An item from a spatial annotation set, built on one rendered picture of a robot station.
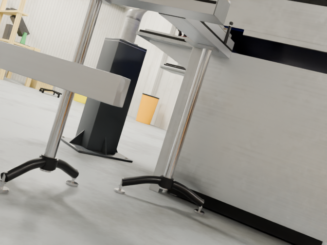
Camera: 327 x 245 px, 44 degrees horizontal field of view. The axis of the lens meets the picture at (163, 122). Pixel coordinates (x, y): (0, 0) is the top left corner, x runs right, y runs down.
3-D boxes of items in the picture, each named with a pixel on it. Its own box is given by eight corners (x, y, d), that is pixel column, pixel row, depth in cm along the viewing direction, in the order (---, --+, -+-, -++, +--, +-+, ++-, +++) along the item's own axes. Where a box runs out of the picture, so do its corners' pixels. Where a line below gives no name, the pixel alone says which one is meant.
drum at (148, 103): (154, 126, 877) (163, 99, 875) (139, 122, 854) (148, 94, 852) (145, 122, 909) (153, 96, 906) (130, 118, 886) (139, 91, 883)
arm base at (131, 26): (110, 38, 314) (117, 15, 313) (130, 46, 325) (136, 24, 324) (121, 39, 298) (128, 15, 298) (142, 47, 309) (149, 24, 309)
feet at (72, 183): (81, 187, 194) (90, 159, 194) (1, 195, 149) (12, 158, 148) (69, 181, 197) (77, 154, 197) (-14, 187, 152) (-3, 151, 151)
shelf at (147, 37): (236, 74, 294) (237, 71, 294) (206, 50, 231) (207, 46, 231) (177, 60, 314) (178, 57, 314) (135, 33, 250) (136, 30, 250)
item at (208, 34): (206, 53, 229) (214, 26, 228) (232, 59, 222) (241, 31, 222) (154, 12, 167) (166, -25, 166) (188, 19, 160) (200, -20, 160)
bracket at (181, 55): (193, 73, 245) (200, 52, 244) (191, 72, 242) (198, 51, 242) (145, 60, 259) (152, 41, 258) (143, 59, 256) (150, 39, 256)
